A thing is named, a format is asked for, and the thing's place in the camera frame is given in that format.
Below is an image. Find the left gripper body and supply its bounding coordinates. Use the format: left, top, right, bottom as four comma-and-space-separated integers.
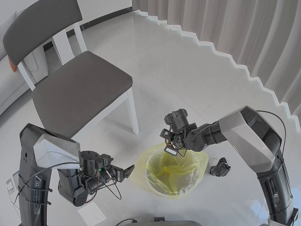
103, 164, 125, 184

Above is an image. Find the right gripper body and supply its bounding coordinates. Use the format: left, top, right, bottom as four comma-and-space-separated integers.
164, 133, 187, 156

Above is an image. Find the yellow plastic bag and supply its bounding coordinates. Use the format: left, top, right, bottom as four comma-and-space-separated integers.
130, 143, 209, 199

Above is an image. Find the white trash bin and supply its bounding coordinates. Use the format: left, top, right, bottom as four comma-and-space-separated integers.
144, 150, 205, 196

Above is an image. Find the crumpled black plastic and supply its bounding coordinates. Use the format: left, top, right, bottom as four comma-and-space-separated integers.
210, 157, 231, 177

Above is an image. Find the grey padded white chair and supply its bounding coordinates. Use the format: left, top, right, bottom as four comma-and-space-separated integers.
3, 0, 140, 138

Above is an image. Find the white curtain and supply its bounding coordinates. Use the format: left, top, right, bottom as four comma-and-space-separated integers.
130, 0, 301, 122

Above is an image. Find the bed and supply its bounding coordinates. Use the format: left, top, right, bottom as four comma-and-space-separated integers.
0, 7, 61, 117

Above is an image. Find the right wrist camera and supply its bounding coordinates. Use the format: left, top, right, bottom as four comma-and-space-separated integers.
160, 128, 172, 140

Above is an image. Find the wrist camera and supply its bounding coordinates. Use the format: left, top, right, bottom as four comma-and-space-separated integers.
160, 128, 172, 140
96, 153, 111, 172

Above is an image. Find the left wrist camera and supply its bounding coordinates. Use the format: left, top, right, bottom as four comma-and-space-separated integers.
96, 153, 111, 172

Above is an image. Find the black cable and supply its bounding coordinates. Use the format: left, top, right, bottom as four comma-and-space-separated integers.
14, 163, 83, 205
256, 110, 293, 199
119, 218, 137, 226

